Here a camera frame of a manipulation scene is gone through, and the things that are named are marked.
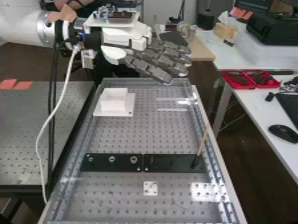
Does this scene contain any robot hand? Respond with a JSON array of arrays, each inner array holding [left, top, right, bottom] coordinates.
[[83, 9, 194, 85]]

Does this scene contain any clear box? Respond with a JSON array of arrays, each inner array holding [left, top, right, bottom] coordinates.
[[39, 77, 248, 224]]

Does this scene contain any small white holder block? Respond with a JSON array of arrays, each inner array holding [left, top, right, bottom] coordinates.
[[143, 180, 160, 197]]

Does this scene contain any black plate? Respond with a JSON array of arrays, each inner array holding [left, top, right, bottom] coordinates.
[[80, 152, 208, 174]]

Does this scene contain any black equipment case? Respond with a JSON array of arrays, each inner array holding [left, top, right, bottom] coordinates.
[[245, 11, 298, 46]]

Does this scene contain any cardboard box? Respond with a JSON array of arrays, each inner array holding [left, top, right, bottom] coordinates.
[[213, 21, 237, 44]]

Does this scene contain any white desk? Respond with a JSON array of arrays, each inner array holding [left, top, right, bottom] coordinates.
[[212, 74, 298, 186], [194, 27, 298, 73]]

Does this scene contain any red tape piece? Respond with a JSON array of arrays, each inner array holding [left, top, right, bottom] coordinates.
[[12, 81, 34, 91], [0, 78, 19, 91]]

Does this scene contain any small white box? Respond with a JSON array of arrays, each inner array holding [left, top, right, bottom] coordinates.
[[92, 87, 137, 118]]

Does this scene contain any black cable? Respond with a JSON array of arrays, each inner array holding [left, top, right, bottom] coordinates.
[[47, 42, 61, 188]]

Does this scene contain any black keyboard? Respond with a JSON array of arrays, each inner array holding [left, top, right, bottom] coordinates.
[[274, 92, 298, 133]]

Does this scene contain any red tray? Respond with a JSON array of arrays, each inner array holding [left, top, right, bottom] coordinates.
[[220, 69, 258, 91], [244, 69, 282, 90]]

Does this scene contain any black computer mouse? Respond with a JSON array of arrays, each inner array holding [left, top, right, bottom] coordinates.
[[268, 124, 298, 145]]

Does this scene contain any white cable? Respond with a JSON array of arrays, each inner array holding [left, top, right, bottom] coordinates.
[[35, 45, 83, 205]]

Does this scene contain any thin stick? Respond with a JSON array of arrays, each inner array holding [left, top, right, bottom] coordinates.
[[192, 124, 213, 168]]

